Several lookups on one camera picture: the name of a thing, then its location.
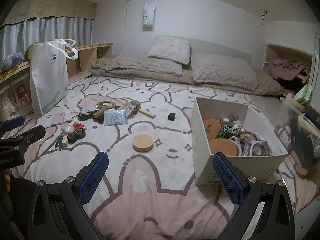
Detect lilac card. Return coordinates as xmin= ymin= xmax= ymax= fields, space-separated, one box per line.
xmin=51 ymin=112 xmax=65 ymax=126

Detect pile of clothes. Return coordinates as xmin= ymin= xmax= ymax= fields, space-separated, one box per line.
xmin=264 ymin=58 xmax=309 ymax=81

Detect clear plastic bag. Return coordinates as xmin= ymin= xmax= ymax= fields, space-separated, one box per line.
xmin=121 ymin=102 xmax=138 ymax=117

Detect white storage box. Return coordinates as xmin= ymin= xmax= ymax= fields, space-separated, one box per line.
xmin=191 ymin=98 xmax=289 ymax=185

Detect small black cube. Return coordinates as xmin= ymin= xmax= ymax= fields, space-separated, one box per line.
xmin=97 ymin=116 xmax=104 ymax=124

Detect black wedge cap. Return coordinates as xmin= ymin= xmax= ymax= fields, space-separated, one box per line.
xmin=67 ymin=134 xmax=77 ymax=144

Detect white rectangular box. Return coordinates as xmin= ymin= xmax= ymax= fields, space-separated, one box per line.
xmin=61 ymin=135 xmax=68 ymax=148

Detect red label bottle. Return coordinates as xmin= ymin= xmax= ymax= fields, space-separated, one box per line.
xmin=274 ymin=125 xmax=292 ymax=151

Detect small black box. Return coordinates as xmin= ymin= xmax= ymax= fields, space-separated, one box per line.
xmin=168 ymin=113 xmax=176 ymax=121

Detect white plastic cup filter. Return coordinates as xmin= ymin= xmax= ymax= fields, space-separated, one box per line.
xmin=61 ymin=123 xmax=74 ymax=135

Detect engraved wooden block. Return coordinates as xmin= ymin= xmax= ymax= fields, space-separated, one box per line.
xmin=93 ymin=108 xmax=106 ymax=119

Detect wooden bedside shelf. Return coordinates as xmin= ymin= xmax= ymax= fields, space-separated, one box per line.
xmin=1 ymin=40 xmax=113 ymax=120

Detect black round tin gold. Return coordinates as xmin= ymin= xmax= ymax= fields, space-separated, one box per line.
xmin=74 ymin=128 xmax=86 ymax=140

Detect bunny print bedspread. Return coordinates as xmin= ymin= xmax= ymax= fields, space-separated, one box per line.
xmin=2 ymin=76 xmax=301 ymax=240

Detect purple plush toy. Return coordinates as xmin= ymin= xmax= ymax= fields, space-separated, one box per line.
xmin=3 ymin=53 xmax=25 ymax=72

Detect left hand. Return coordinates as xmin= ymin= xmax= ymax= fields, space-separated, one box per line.
xmin=1 ymin=169 xmax=11 ymax=197

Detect small beige pillow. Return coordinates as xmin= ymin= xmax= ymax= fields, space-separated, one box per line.
xmin=148 ymin=35 xmax=191 ymax=65

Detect green tissue pack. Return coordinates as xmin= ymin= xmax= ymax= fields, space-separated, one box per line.
xmin=293 ymin=84 xmax=313 ymax=107

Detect grey curtain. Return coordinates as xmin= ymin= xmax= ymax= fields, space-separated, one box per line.
xmin=1 ymin=17 xmax=93 ymax=63

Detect beige fluffy basket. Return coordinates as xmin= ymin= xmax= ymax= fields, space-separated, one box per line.
xmin=285 ymin=93 xmax=306 ymax=113

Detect cork coaster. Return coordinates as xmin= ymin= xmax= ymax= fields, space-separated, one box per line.
xmin=209 ymin=138 xmax=240 ymax=157
xmin=202 ymin=118 xmax=221 ymax=140

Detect wooden stick block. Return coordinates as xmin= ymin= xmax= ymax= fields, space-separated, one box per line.
xmin=138 ymin=108 xmax=156 ymax=118

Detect white tote bag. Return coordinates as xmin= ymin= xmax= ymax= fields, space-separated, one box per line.
xmin=30 ymin=39 xmax=79 ymax=117

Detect light blue foil pouch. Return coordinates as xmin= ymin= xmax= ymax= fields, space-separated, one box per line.
xmin=104 ymin=109 xmax=127 ymax=126

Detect large beige pillow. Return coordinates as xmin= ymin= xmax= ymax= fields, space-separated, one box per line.
xmin=190 ymin=53 xmax=259 ymax=92

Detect clear plastic storage bin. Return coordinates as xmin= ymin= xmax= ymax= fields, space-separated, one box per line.
xmin=275 ymin=98 xmax=319 ymax=177

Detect round wooden lid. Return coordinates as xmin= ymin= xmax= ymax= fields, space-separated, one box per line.
xmin=132 ymin=134 xmax=153 ymax=152

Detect red foil packet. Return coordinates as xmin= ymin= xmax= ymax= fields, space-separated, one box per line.
xmin=73 ymin=122 xmax=84 ymax=130

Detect folded beige blanket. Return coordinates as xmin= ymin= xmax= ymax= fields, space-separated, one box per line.
xmin=89 ymin=53 xmax=283 ymax=96

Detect green plastic clip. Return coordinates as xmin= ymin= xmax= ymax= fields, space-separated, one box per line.
xmin=55 ymin=134 xmax=63 ymax=151

